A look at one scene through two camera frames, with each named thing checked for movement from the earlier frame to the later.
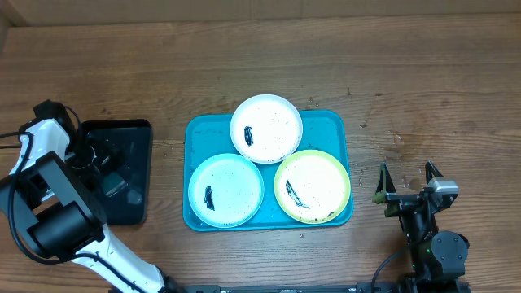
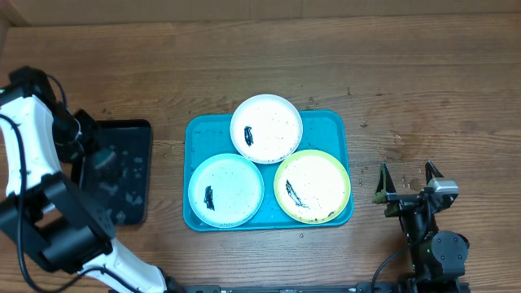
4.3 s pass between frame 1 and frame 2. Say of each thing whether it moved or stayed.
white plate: stayed
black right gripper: stayed
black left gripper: moved
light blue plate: stayed
